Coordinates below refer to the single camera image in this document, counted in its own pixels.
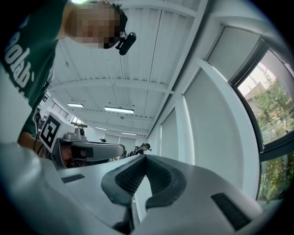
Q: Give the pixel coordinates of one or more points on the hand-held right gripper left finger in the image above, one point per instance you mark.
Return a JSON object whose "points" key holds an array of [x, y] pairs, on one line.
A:
{"points": [[92, 195]]}

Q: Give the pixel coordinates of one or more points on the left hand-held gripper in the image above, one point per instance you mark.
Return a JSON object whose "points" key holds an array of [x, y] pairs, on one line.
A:
{"points": [[49, 130]]}

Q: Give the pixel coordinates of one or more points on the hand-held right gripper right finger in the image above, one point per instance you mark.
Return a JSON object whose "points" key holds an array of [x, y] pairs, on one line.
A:
{"points": [[202, 195]]}

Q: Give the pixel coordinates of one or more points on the person's left forearm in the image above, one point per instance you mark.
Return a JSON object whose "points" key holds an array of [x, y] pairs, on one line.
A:
{"points": [[27, 140]]}

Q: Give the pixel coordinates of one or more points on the long ceiling light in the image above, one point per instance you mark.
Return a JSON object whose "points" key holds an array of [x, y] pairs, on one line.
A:
{"points": [[128, 133], [101, 128], [75, 105], [119, 109]]}

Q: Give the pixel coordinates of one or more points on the white roller blind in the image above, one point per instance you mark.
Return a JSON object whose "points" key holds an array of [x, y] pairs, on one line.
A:
{"points": [[170, 135], [232, 50], [213, 126]]}

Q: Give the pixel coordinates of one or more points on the black framed window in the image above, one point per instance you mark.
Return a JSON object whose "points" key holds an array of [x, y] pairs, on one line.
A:
{"points": [[271, 103]]}

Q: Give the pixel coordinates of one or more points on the person's head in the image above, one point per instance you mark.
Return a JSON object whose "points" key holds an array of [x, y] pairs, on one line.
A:
{"points": [[92, 23]]}

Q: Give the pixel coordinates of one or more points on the green printed T-shirt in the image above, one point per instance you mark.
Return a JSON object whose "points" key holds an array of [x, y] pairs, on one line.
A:
{"points": [[34, 34]]}

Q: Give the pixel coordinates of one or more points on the black head-mounted camera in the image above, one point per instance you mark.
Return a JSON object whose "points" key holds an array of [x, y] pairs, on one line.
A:
{"points": [[127, 43]]}

